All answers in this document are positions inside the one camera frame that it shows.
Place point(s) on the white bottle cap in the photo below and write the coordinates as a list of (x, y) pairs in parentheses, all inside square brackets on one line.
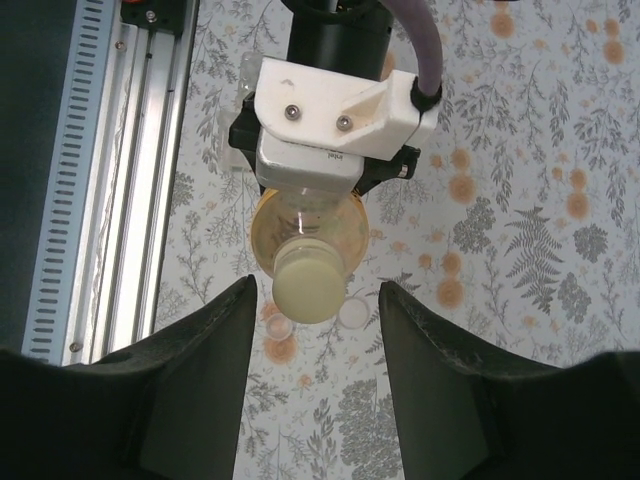
[(354, 312)]

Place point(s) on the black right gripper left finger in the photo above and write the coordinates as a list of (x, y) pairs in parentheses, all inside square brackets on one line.
[(125, 415)]

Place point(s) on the orange tea bottle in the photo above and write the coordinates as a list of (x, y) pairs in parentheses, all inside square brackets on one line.
[(270, 235)]

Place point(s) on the wide aluminium frame rail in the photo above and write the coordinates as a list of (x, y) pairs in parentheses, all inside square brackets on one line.
[(135, 175)]

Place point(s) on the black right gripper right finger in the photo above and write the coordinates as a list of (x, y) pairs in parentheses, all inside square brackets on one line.
[(500, 425)]

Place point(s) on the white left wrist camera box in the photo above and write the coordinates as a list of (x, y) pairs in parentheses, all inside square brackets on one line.
[(320, 100)]

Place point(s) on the translucent bottle cap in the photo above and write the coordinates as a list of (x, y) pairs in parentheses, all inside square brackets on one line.
[(279, 329)]

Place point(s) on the pale yellow bottle cap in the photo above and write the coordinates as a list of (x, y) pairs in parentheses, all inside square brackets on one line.
[(307, 290)]

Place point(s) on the floral patterned table cloth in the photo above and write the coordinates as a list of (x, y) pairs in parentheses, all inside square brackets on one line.
[(500, 300)]

